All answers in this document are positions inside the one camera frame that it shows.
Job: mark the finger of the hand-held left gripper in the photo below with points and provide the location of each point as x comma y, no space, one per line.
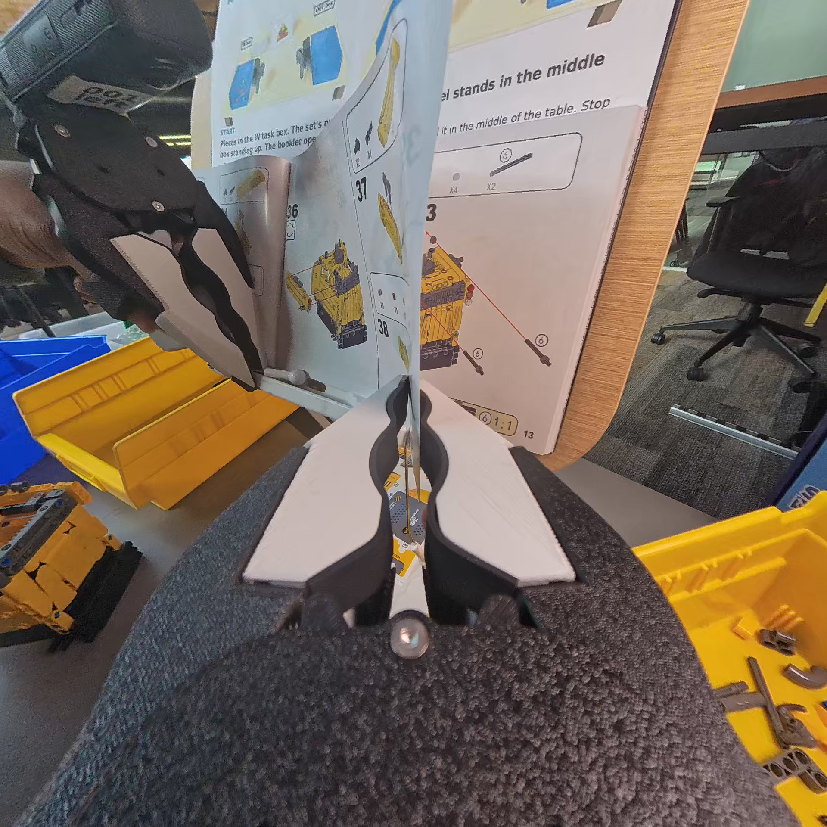
219,252
155,271

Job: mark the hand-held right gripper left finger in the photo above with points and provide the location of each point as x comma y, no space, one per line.
323,510

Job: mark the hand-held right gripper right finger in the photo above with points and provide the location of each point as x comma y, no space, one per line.
497,517

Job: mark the instruction booklet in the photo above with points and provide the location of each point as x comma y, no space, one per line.
517,291

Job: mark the yellow lego vehicle model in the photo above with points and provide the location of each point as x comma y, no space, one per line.
51,568

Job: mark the pile of grey lego parts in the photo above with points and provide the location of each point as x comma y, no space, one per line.
785,730

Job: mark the person's left hand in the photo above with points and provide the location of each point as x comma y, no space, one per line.
26,226

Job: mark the sticker sheet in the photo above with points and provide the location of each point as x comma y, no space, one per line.
407,517

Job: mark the white book stand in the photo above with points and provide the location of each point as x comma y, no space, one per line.
303,397

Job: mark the yellow storage bin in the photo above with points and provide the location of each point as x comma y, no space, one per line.
161,446
711,581

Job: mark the blue storage bin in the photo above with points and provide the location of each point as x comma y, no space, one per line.
32,400

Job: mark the blue kit box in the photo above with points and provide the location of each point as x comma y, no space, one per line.
807,484

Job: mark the black office chair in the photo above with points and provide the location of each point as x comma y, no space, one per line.
756,271

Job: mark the printed task sheet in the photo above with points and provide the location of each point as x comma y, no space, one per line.
620,32

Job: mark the metal rail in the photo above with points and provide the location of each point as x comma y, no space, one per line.
730,429

